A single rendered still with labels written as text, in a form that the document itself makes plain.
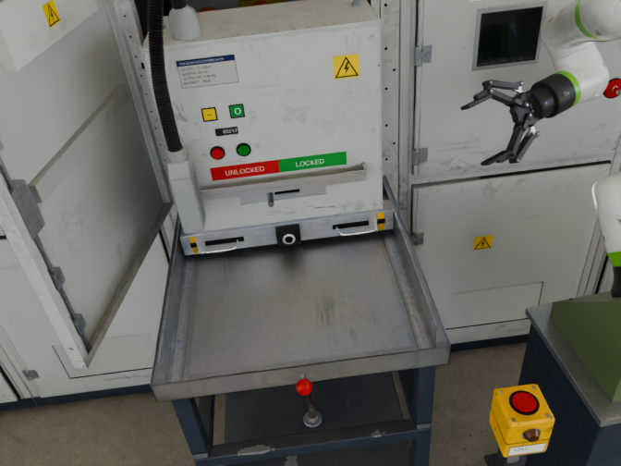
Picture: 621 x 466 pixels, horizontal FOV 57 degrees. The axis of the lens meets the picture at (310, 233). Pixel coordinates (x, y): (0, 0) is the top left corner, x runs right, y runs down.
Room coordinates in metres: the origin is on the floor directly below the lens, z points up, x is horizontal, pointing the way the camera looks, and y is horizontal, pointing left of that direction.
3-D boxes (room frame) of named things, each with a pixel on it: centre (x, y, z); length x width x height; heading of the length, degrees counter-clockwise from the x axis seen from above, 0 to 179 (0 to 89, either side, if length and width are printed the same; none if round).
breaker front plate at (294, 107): (1.16, 0.06, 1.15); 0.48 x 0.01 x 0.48; 92
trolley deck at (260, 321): (1.10, 0.06, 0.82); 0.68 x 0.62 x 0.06; 2
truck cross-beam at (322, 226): (1.18, 0.06, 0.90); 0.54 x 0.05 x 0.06; 92
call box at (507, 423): (0.59, -0.34, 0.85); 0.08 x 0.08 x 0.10; 2
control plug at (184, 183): (1.09, 0.26, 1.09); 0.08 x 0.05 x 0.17; 2
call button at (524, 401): (0.59, -0.34, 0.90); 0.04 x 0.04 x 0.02
